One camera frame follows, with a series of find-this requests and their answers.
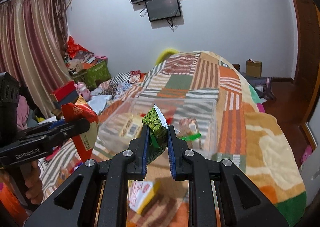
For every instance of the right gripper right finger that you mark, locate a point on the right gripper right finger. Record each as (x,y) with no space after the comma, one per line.
(186,164)

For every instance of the red flat box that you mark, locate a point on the red flat box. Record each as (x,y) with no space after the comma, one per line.
(60,93)

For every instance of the green pea snack packet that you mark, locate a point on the green pea snack packet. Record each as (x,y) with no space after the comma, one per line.
(158,126)

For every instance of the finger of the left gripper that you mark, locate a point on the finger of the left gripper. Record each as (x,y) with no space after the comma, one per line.
(62,131)
(57,123)

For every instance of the yellow fuzzy hoop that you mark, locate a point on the yellow fuzzy hoop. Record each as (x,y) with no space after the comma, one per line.
(165,54)

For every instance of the patchwork striped blanket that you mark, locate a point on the patchwork striped blanket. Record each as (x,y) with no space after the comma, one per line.
(205,86)

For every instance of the person's left hand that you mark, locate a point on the person's left hand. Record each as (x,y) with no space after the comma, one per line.
(34,184)

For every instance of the small wall monitor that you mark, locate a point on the small wall monitor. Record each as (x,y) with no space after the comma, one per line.
(162,9)

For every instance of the red chinese snack bag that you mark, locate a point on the red chinese snack bag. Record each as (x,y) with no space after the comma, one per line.
(86,125)

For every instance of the green cardboard box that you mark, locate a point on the green cardboard box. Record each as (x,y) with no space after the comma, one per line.
(97,74)

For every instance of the white plastic bag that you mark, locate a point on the white plastic bag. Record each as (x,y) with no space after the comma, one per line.
(99,102)

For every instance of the striped cracker packet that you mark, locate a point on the striped cracker packet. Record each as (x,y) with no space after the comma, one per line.
(188,126)

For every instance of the clear plastic storage bin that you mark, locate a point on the clear plastic storage bin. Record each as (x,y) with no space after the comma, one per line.
(125,123)

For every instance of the brown paper bag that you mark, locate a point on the brown paper bag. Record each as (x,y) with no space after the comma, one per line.
(253,68)

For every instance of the pink plush toy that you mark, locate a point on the pink plush toy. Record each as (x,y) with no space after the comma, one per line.
(83,91)

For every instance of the yellow white snack packet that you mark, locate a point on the yellow white snack packet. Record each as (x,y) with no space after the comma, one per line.
(141,193)

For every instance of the striped pink curtain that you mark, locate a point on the striped pink curtain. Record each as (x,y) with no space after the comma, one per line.
(33,45)

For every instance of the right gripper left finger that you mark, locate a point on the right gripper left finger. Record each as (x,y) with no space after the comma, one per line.
(115,174)

